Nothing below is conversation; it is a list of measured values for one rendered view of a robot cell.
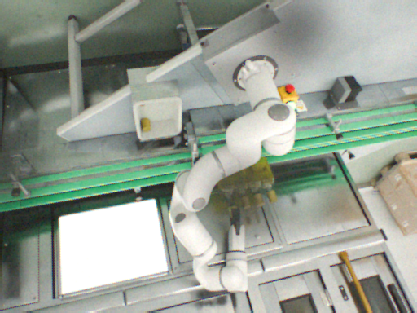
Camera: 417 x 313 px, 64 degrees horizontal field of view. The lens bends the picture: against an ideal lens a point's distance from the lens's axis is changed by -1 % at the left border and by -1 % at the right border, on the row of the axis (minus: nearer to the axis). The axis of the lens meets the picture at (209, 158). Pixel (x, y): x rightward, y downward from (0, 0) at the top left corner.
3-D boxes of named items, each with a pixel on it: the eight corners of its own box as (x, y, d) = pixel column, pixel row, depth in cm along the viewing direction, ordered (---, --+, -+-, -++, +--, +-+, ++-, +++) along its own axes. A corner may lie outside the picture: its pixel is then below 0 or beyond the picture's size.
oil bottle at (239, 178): (221, 154, 151) (234, 196, 140) (222, 147, 146) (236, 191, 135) (233, 152, 152) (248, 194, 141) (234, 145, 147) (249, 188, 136)
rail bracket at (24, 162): (22, 157, 134) (20, 209, 123) (4, 133, 119) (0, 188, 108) (35, 156, 135) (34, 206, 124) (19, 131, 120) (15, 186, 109)
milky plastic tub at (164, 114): (135, 124, 138) (138, 141, 134) (129, 85, 119) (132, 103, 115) (177, 117, 141) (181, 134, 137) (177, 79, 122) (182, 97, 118)
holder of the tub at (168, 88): (137, 130, 143) (139, 145, 139) (129, 85, 119) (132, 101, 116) (177, 125, 146) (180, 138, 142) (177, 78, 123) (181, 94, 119)
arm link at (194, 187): (208, 143, 102) (164, 164, 101) (221, 160, 90) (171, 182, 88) (223, 180, 108) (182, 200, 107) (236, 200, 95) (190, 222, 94)
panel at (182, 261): (57, 217, 142) (59, 300, 125) (54, 214, 139) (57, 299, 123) (256, 179, 159) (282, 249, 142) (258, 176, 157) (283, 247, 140)
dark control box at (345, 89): (330, 89, 151) (337, 103, 147) (336, 77, 145) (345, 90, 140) (345, 87, 153) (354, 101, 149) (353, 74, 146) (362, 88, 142)
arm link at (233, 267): (210, 288, 111) (236, 285, 107) (211, 256, 116) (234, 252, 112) (233, 295, 122) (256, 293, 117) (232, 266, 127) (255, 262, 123)
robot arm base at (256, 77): (225, 68, 109) (235, 103, 101) (259, 46, 104) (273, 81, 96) (248, 93, 121) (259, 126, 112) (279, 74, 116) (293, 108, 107)
